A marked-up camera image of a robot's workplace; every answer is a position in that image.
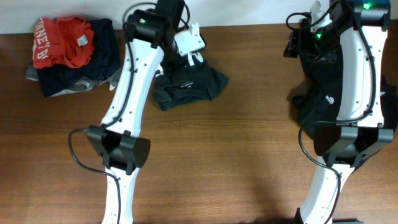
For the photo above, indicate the grey garment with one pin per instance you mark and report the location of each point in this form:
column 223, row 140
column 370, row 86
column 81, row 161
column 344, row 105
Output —
column 61, row 80

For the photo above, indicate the dark green t-shirt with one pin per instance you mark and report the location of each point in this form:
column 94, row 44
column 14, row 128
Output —
column 188, row 85

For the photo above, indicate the black t-shirt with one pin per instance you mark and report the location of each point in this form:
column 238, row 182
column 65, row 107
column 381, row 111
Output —
column 322, row 101

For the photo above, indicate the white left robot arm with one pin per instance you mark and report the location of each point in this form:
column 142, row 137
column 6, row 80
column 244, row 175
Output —
column 153, row 36

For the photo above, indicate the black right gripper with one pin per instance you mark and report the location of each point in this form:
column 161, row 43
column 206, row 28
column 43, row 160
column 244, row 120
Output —
column 298, row 43

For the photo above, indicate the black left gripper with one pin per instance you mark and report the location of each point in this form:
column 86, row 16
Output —
column 183, row 61

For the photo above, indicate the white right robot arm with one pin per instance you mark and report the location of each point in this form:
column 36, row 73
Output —
column 348, row 113

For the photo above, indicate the navy blue garment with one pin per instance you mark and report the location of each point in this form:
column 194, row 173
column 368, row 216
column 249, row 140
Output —
column 104, row 65

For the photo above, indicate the red t-shirt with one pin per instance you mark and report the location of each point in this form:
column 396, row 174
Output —
column 65, row 40

